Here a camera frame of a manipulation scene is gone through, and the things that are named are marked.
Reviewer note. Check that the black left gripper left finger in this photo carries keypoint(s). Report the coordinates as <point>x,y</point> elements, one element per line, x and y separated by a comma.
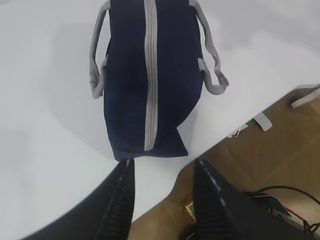
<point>105,214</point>

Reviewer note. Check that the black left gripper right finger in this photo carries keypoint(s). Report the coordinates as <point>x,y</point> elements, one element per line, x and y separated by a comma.
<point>224,213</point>

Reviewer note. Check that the navy blue lunch bag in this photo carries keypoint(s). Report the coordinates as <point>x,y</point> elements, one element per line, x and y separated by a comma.
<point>149,60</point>

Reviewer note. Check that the white table leg foot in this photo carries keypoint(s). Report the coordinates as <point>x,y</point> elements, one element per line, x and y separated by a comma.
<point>307,98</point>

